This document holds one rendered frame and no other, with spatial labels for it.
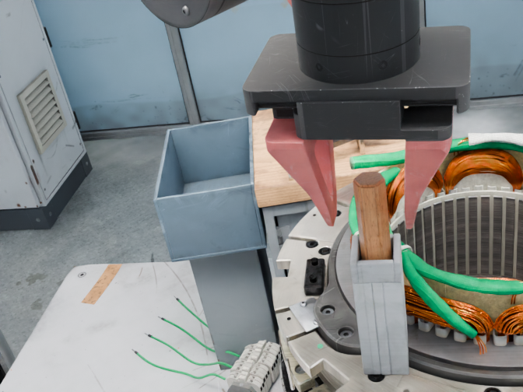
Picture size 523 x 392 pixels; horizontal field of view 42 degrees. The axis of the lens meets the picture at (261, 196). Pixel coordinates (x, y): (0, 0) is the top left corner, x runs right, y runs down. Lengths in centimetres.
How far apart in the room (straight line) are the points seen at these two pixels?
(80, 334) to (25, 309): 148
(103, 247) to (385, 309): 230
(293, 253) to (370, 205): 19
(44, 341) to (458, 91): 85
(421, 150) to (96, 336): 77
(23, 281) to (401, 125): 240
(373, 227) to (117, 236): 236
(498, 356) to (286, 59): 22
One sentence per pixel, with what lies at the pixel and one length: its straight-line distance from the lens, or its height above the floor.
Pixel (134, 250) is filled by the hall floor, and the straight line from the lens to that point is 259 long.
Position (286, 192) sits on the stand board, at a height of 106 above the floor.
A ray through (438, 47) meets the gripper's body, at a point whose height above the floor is 130.
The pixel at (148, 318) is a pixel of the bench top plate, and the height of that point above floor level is 78.
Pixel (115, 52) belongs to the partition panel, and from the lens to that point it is 307.
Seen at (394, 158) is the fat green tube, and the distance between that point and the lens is 54.
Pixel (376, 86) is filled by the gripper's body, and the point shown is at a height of 130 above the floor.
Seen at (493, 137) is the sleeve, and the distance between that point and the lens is 55.
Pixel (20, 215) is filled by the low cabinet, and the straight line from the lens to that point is 293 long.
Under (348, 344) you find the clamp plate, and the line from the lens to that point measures 46.
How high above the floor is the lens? 142
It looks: 32 degrees down
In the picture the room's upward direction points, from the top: 11 degrees counter-clockwise
